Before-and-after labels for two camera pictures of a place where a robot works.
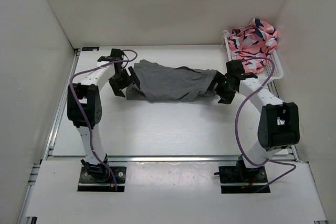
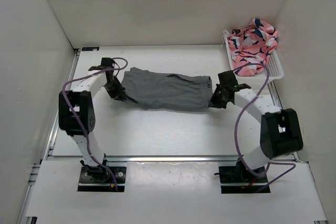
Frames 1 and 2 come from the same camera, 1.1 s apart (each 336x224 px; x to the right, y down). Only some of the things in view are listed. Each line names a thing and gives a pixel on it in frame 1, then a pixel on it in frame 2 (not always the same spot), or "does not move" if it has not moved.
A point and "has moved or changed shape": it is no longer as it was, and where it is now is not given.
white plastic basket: x=273 y=72 does not move
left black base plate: x=99 y=179 does not move
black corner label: x=90 y=49 does not move
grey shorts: x=159 y=82 has moved or changed shape
